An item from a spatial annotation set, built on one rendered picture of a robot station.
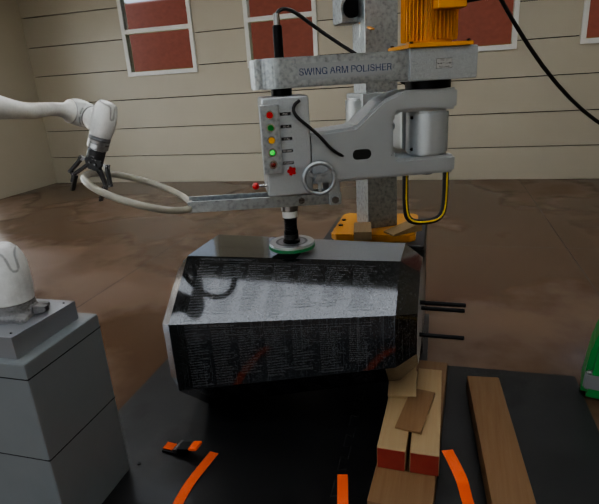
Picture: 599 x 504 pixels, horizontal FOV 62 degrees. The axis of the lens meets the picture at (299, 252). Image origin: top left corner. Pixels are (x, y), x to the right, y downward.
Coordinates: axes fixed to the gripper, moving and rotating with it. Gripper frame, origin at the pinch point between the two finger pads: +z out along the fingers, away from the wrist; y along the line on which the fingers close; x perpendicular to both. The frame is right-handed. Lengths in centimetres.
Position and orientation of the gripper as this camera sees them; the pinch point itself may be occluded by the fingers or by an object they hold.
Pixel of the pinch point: (87, 193)
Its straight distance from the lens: 244.6
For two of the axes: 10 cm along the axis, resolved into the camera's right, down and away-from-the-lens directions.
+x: 1.0, -2.3, 9.7
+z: -3.2, 9.1, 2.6
